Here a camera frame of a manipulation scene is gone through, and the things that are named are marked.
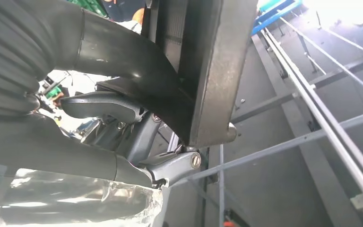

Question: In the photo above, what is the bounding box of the person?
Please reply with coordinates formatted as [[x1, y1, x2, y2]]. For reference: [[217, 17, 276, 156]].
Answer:
[[101, 0, 146, 25]]

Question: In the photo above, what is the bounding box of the grey metal bar frame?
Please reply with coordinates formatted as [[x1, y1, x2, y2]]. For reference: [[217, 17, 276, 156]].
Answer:
[[169, 9, 363, 227]]

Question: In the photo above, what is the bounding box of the clear plastic film wrap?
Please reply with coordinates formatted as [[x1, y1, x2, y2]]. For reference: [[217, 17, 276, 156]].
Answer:
[[0, 163, 164, 227]]

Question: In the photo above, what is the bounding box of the green object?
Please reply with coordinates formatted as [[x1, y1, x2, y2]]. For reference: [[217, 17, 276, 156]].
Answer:
[[67, 0, 107, 16]]

